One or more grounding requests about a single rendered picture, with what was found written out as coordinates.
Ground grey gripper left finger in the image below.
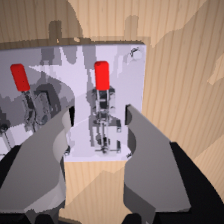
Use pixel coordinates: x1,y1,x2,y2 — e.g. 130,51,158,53
0,105,75,224

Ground pale grey fixture plate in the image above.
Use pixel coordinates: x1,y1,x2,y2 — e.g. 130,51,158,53
0,43,146,162

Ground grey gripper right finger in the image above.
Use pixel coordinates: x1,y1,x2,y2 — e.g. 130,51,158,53
123,104,224,224

